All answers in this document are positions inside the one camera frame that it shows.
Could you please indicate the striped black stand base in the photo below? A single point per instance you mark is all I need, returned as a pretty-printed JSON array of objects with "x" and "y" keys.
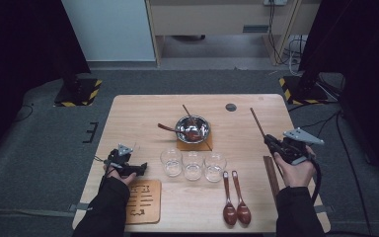
[
  {"x": 304, "y": 94},
  {"x": 79, "y": 94}
]

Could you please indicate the white cabinet panel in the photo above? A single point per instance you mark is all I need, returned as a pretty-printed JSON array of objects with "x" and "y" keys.
[{"x": 108, "y": 29}]

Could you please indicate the grey floor tape piece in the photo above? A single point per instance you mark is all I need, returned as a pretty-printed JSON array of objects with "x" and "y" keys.
[
  {"x": 80, "y": 206},
  {"x": 324, "y": 209}
]

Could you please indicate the person's right hand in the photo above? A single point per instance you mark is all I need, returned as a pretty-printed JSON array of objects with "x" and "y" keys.
[{"x": 297, "y": 174}]

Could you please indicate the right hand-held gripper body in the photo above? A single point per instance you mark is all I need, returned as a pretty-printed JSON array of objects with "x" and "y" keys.
[{"x": 296, "y": 151}]

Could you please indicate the person's left hand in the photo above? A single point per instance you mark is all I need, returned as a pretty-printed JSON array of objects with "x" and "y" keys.
[{"x": 125, "y": 180}]

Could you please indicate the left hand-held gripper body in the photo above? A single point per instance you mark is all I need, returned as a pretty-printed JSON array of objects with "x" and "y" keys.
[{"x": 118, "y": 161}]

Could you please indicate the stainless steel bowl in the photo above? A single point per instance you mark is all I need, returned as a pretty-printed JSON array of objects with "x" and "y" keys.
[{"x": 194, "y": 125}]

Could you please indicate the black curtain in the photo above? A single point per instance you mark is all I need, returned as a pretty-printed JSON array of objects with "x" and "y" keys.
[
  {"x": 365, "y": 49},
  {"x": 19, "y": 49}
]

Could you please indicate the clear drinking glass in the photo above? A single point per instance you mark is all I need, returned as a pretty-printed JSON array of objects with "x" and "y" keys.
[
  {"x": 215, "y": 168},
  {"x": 193, "y": 166},
  {"x": 171, "y": 163}
]

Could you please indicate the brown wooden spoon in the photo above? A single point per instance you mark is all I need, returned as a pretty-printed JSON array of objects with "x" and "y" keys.
[
  {"x": 166, "y": 127},
  {"x": 229, "y": 214},
  {"x": 243, "y": 213}
]

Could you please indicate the beige wooden desk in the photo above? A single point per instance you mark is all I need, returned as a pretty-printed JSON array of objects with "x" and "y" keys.
[{"x": 204, "y": 18}]

